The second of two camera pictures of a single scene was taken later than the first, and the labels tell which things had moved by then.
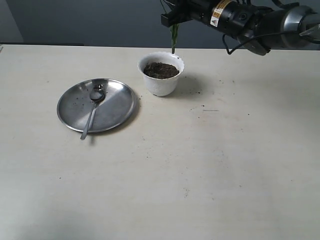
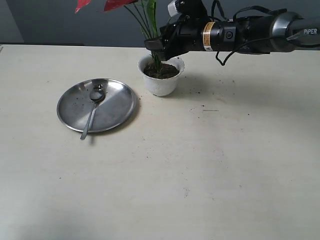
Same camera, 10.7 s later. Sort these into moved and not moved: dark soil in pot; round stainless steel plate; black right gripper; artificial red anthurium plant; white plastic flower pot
Moved: black right gripper; artificial red anthurium plant
Not moved: dark soil in pot; round stainless steel plate; white plastic flower pot
